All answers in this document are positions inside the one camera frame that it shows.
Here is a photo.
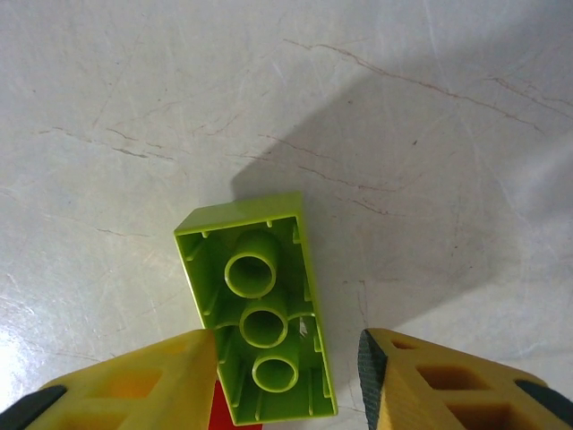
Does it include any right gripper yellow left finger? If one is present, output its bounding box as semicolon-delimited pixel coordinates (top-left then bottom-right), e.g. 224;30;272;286
0;329;219;430

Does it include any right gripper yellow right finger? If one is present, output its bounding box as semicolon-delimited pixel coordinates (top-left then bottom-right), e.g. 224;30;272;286
356;328;573;430

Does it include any lime green lego brick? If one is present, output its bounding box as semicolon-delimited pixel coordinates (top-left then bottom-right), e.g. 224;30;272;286
173;191;338;427

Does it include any red lego brick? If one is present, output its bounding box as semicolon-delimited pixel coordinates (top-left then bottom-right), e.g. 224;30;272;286
209;380;236;430

